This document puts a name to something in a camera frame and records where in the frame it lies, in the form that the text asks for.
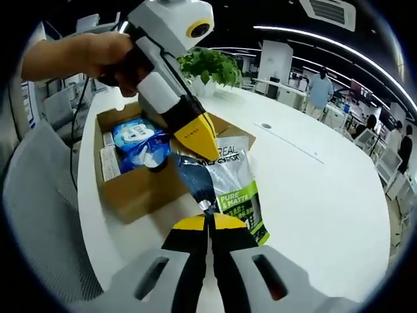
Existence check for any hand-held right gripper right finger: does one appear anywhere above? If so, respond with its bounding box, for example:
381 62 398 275
208 213 313 313

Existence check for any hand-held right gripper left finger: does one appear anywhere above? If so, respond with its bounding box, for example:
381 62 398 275
110 215 209 313

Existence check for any grey green soft item pouch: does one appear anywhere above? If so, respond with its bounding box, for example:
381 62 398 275
171 136 271 245

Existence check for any brown cardboard shoe box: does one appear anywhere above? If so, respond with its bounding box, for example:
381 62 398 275
94 102 257 226

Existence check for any small white carton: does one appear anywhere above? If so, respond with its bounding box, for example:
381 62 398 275
99 132 126 182

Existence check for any person's left hand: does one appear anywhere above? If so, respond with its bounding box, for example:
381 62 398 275
81 32 141 98

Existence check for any green plant in white pot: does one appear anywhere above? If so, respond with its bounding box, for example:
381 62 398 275
177 47 244 97

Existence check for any grey mesh office chair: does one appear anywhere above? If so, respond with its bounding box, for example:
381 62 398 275
3 120 105 304

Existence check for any curved ceiling light strip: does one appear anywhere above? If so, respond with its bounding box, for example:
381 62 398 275
253 25 407 85

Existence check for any ceiling air conditioner vent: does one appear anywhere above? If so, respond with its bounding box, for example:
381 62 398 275
299 0 358 32

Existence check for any white office chair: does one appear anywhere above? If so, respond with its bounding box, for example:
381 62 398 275
376 148 403 193
353 128 375 151

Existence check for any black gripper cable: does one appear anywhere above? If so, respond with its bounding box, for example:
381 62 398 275
70 78 91 190

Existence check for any wall poster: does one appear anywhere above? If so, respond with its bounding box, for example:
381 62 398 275
21 80 36 130

